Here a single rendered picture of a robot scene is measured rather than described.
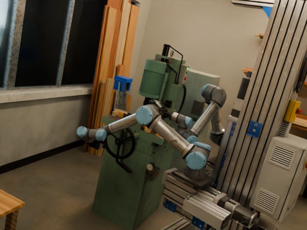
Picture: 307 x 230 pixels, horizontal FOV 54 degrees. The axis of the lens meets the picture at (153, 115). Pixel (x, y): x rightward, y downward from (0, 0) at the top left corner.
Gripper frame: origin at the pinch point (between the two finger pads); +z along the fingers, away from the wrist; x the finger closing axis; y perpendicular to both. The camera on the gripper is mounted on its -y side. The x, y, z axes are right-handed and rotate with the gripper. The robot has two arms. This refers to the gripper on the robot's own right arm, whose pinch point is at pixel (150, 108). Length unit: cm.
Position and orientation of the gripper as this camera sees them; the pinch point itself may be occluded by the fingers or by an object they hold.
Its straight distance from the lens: 242.6
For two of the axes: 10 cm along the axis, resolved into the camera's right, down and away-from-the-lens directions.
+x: -2.7, 9.5, 1.5
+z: -8.7, -3.1, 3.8
